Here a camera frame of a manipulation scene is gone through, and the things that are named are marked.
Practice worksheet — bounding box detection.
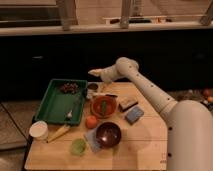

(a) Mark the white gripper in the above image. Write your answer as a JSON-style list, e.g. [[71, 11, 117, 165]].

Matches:
[[88, 65, 120, 83]]

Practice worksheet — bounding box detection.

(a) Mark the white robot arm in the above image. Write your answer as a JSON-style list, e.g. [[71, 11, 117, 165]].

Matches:
[[88, 57, 213, 171]]

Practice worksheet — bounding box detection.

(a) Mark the metal cup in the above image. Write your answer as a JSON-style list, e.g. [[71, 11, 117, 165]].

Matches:
[[87, 83, 98, 93]]

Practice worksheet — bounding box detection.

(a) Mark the green small cup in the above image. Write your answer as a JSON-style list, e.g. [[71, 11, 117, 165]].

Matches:
[[70, 138, 86, 156]]

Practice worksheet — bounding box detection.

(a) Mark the white cup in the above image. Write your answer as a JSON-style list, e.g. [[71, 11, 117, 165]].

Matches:
[[29, 121, 49, 140]]

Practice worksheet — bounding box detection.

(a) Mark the green pepper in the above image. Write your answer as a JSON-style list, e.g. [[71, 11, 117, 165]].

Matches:
[[101, 100, 107, 115]]

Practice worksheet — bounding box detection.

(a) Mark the orange plate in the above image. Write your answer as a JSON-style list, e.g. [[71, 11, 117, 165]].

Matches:
[[90, 96, 117, 119]]

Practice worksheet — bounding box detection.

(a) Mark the dark grape bunch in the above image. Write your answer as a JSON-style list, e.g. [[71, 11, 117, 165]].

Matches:
[[60, 83, 78, 94]]

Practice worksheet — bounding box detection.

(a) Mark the brown black block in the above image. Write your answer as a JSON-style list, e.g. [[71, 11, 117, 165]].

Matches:
[[119, 97, 138, 112]]

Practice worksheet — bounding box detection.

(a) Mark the orange tomato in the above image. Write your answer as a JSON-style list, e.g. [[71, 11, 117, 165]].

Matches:
[[85, 116, 98, 129]]

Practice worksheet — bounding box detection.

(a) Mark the metal spoon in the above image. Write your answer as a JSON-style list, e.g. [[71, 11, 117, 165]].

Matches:
[[65, 97, 81, 120]]

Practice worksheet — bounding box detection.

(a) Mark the blue sponge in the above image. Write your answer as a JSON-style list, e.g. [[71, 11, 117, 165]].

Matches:
[[125, 106, 144, 125]]

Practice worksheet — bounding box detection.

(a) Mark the green plastic tray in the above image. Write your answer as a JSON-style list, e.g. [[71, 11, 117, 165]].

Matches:
[[35, 79, 87, 125]]

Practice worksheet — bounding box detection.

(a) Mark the dark purple bowl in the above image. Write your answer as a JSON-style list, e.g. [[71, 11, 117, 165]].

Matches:
[[95, 122, 121, 148]]

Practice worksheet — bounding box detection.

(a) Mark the blue cloth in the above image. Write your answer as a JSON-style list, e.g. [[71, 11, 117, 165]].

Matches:
[[84, 129, 101, 153]]

